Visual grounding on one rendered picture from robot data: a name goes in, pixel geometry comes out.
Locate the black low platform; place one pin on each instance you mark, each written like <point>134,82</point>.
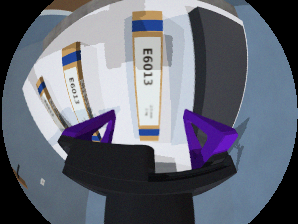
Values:
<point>220,65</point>

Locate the white welding electrode pack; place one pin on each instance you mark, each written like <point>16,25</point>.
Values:
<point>147,40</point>
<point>72,68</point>
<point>51,108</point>

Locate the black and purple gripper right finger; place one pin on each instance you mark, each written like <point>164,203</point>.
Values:
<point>220,137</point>

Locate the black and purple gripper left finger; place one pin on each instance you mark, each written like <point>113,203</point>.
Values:
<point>86,129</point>

